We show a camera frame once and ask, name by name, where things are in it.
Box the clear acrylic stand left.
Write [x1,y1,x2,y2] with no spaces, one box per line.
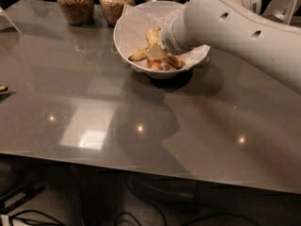
[0,7,21,33]

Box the orange fruit in bowl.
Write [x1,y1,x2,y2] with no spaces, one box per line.
[147,60,173,71]

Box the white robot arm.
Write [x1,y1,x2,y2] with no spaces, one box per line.
[149,0,301,93]

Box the left glass grain jar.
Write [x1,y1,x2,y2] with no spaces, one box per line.
[56,0,94,26]

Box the clear acrylic stand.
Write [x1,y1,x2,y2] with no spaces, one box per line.
[262,0,301,24]
[0,7,21,33]

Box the clear acrylic stand right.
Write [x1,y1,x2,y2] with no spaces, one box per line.
[262,0,301,24]

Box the black floor cable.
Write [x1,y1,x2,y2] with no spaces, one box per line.
[8,209,261,226]

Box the small object at left edge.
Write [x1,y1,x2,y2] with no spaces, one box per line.
[0,86,8,93]

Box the white bowl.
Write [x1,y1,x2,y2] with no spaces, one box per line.
[113,0,212,80]

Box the white paper liner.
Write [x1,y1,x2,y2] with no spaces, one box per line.
[116,1,212,73]

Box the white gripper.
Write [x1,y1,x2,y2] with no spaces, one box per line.
[145,16,201,60]

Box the glass grain jar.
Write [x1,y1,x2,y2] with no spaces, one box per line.
[56,0,94,26]
[99,0,135,26]

